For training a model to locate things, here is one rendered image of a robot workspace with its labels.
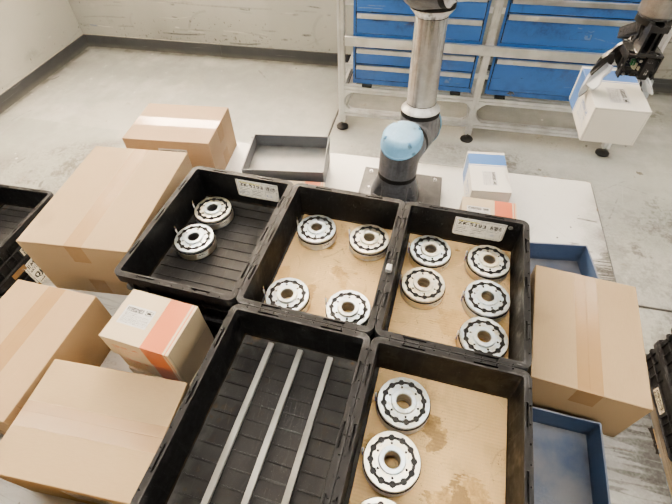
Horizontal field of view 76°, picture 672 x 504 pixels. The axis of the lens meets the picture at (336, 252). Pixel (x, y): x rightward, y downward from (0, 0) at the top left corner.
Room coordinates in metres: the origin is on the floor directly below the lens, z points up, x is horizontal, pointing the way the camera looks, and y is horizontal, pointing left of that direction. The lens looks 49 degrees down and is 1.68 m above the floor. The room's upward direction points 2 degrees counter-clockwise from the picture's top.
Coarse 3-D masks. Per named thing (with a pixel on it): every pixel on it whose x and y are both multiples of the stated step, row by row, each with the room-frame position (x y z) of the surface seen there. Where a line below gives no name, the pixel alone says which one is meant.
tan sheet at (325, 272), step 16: (336, 224) 0.83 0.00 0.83; (352, 224) 0.83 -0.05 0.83; (336, 240) 0.77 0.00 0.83; (288, 256) 0.72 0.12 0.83; (304, 256) 0.72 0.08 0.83; (320, 256) 0.71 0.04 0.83; (336, 256) 0.71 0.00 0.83; (352, 256) 0.71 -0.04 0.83; (384, 256) 0.71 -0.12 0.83; (288, 272) 0.67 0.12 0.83; (304, 272) 0.66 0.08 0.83; (320, 272) 0.66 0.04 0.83; (336, 272) 0.66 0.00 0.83; (352, 272) 0.66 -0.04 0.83; (368, 272) 0.66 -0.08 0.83; (320, 288) 0.61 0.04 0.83; (336, 288) 0.61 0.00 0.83; (352, 288) 0.61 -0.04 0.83; (368, 288) 0.61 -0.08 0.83; (320, 304) 0.57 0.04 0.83
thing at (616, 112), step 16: (576, 80) 1.07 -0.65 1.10; (608, 80) 0.99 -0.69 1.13; (624, 80) 0.99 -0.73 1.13; (576, 96) 1.02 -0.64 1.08; (592, 96) 0.92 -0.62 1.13; (608, 96) 0.92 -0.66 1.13; (624, 96) 0.92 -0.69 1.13; (640, 96) 0.92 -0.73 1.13; (576, 112) 0.97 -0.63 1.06; (592, 112) 0.88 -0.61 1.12; (608, 112) 0.87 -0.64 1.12; (624, 112) 0.86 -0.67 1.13; (640, 112) 0.85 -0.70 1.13; (576, 128) 0.93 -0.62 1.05; (592, 128) 0.87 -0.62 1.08; (608, 128) 0.86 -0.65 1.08; (624, 128) 0.86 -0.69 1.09; (640, 128) 0.85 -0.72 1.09; (624, 144) 0.85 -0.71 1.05
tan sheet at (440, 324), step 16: (448, 240) 0.75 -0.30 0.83; (464, 256) 0.70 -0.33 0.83; (448, 272) 0.65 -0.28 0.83; (464, 272) 0.65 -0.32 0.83; (448, 288) 0.60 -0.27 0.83; (464, 288) 0.60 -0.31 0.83; (400, 304) 0.56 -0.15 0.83; (448, 304) 0.55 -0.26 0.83; (400, 320) 0.51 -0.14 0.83; (416, 320) 0.51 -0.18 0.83; (432, 320) 0.51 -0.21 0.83; (448, 320) 0.51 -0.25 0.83; (464, 320) 0.51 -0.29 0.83; (416, 336) 0.47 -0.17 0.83; (432, 336) 0.47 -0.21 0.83; (448, 336) 0.47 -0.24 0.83
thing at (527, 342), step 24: (408, 216) 0.75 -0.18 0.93; (480, 216) 0.74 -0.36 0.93; (528, 240) 0.66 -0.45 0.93; (528, 264) 0.59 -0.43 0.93; (384, 288) 0.53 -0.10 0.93; (528, 288) 0.52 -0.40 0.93; (384, 312) 0.47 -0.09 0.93; (528, 312) 0.46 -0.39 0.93; (384, 336) 0.42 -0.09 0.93; (408, 336) 0.42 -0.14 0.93; (528, 336) 0.41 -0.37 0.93; (504, 360) 0.36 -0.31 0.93; (528, 360) 0.36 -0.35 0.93
